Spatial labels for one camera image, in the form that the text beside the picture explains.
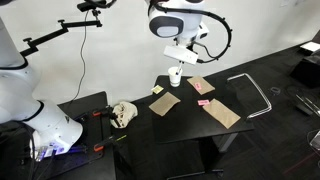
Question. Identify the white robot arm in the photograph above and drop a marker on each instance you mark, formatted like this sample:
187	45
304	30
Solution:
20	86

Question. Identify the white pen with blue clip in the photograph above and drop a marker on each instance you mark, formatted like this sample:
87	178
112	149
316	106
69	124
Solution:
179	69

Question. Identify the white flat board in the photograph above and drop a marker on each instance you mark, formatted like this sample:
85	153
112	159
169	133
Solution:
311	46

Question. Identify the black floor case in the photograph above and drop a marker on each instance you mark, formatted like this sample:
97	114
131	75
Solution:
305	71

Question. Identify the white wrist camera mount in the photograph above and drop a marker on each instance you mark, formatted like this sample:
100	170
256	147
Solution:
180	54

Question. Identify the silver metal chair frame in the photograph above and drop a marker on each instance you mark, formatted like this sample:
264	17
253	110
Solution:
263	96

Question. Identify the white crumpled bag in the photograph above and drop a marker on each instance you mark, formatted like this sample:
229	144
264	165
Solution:
124	113

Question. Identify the yellow sticky note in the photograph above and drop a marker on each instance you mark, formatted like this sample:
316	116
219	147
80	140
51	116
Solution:
157	89

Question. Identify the black work table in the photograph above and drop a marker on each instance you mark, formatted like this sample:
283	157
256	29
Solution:
186	126

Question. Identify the black mounted camera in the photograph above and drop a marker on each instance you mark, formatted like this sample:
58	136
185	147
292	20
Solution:
91	4

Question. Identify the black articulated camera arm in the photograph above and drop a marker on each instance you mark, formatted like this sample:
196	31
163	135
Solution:
50	35

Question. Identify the round floor outlet cover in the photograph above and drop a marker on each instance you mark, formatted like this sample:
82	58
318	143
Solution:
274	90

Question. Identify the white paper cup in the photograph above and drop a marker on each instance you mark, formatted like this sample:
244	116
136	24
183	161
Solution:
175	79

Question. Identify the pink sticky note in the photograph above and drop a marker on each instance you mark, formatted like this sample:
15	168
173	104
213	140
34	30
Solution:
198	86
203	102

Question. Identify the brown paper napkin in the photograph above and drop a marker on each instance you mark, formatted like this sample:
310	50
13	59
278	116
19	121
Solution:
164	104
205	87
221	114

